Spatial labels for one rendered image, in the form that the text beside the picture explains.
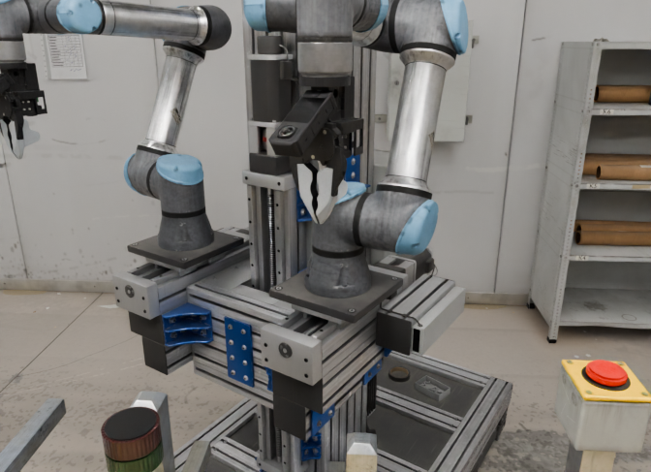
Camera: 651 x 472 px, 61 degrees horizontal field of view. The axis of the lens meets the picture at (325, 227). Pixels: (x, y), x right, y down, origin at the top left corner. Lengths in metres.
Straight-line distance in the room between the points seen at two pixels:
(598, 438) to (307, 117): 0.50
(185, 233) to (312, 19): 0.86
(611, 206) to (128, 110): 2.85
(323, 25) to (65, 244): 3.26
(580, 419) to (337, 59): 0.51
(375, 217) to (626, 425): 0.62
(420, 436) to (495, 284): 1.62
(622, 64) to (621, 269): 1.19
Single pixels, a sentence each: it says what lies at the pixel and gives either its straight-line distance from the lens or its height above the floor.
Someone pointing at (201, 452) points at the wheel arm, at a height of 0.86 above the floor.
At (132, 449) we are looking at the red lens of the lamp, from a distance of 0.65.
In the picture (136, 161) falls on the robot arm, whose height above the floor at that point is 1.25.
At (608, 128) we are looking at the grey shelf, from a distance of 3.45.
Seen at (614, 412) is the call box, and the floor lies 1.20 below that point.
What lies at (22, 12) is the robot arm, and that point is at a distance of 1.42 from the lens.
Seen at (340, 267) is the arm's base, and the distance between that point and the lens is 1.18.
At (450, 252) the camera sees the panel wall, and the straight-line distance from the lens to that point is 3.43.
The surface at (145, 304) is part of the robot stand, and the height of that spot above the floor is 0.94.
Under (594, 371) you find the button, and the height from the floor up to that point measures 1.23.
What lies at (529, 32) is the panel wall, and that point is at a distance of 3.27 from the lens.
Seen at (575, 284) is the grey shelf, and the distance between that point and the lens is 3.68.
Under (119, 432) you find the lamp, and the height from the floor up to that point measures 1.17.
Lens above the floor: 1.57
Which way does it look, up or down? 19 degrees down
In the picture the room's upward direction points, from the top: straight up
